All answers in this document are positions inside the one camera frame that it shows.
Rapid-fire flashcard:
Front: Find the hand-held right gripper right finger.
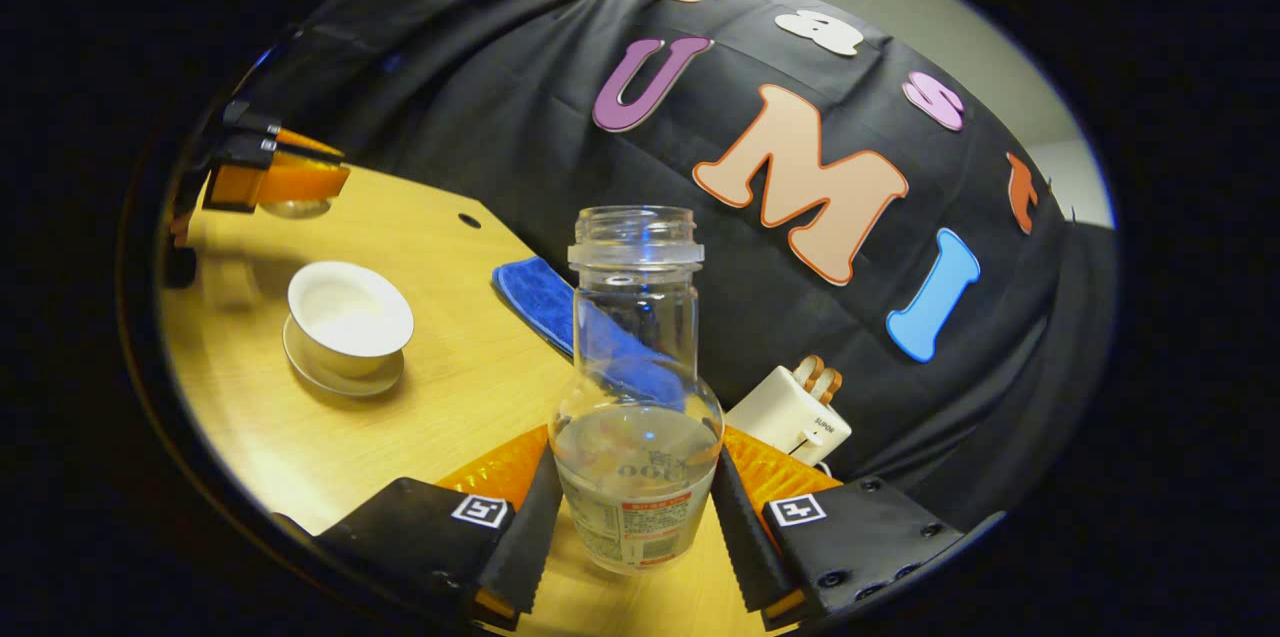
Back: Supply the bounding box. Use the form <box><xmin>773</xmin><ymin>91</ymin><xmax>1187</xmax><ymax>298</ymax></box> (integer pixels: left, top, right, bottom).
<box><xmin>710</xmin><ymin>425</ymin><xmax>966</xmax><ymax>631</ymax></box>

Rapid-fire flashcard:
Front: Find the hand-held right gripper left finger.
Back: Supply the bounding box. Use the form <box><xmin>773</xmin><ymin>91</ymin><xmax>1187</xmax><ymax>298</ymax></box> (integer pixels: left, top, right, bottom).
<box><xmin>315</xmin><ymin>425</ymin><xmax>564</xmax><ymax>630</ymax></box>

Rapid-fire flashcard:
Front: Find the white teacup lid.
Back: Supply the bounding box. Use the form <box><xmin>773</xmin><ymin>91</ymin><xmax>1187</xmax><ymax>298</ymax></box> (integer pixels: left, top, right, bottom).
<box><xmin>258</xmin><ymin>197</ymin><xmax>333</xmax><ymax>221</ymax></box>

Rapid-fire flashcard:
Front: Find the clear glass water bottle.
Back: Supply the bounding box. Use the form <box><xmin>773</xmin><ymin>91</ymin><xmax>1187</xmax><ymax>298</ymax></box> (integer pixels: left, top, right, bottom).
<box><xmin>548</xmin><ymin>205</ymin><xmax>725</xmax><ymax>576</ymax></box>

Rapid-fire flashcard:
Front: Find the white teacup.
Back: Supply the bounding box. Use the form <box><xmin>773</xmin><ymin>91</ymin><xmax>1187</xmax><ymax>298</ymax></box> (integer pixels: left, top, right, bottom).
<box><xmin>287</xmin><ymin>261</ymin><xmax>415</xmax><ymax>380</ymax></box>

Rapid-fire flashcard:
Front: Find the white toaster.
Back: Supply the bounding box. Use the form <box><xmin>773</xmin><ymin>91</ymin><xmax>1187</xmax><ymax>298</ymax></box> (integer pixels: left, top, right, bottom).
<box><xmin>725</xmin><ymin>365</ymin><xmax>853</xmax><ymax>468</ymax></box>

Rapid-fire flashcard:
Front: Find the white saucer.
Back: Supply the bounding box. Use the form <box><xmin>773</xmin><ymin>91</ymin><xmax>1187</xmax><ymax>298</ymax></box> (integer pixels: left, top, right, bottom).
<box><xmin>282</xmin><ymin>315</ymin><xmax>406</xmax><ymax>398</ymax></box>

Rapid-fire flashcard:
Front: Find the black backdrop cloth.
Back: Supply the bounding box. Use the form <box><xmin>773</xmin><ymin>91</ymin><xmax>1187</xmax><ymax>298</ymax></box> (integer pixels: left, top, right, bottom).
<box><xmin>190</xmin><ymin>0</ymin><xmax>1116</xmax><ymax>528</ymax></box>

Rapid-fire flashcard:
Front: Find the blue folded towel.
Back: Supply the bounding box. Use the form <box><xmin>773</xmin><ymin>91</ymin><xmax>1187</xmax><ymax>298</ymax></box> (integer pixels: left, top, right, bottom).
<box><xmin>491</xmin><ymin>256</ymin><xmax>691</xmax><ymax>408</ymax></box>

